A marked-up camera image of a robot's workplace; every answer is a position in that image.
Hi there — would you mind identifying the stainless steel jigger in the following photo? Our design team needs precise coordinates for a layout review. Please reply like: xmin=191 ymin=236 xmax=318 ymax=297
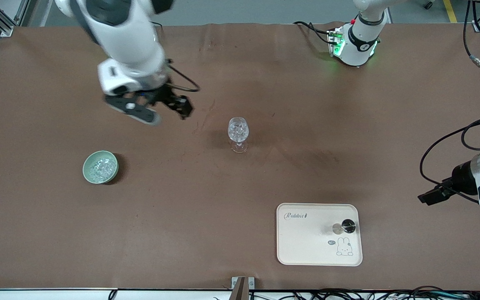
xmin=332 ymin=219 xmax=357 ymax=236

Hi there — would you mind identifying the clear cut-crystal wine glass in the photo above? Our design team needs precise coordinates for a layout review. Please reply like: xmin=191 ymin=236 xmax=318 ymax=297
xmin=227 ymin=117 xmax=250 ymax=153

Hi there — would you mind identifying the clear ice cubes heap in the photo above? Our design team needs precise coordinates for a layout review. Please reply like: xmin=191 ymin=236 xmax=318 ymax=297
xmin=89 ymin=157 xmax=115 ymax=181

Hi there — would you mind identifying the pale green ceramic bowl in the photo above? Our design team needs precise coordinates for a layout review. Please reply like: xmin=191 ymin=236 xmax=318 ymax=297
xmin=82 ymin=150 xmax=119 ymax=184

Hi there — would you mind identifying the brown table cover sheet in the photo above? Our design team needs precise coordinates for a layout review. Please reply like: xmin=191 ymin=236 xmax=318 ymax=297
xmin=0 ymin=22 xmax=480 ymax=291

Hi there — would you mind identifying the cream rabbit print tray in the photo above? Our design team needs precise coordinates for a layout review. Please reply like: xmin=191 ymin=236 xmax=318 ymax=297
xmin=276 ymin=203 xmax=363 ymax=266

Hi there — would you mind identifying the black cable bundle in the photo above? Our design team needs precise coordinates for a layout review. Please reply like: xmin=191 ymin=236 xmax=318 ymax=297
xmin=248 ymin=286 xmax=480 ymax=300

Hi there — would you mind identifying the black left base cable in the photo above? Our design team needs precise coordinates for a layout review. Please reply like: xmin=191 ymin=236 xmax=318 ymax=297
xmin=293 ymin=21 xmax=334 ymax=44

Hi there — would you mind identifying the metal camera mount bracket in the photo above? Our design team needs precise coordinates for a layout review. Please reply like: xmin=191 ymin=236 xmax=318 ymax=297
xmin=231 ymin=276 xmax=255 ymax=300

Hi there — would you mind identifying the white table edge rail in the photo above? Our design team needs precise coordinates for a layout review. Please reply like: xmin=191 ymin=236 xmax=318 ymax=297
xmin=0 ymin=287 xmax=232 ymax=300

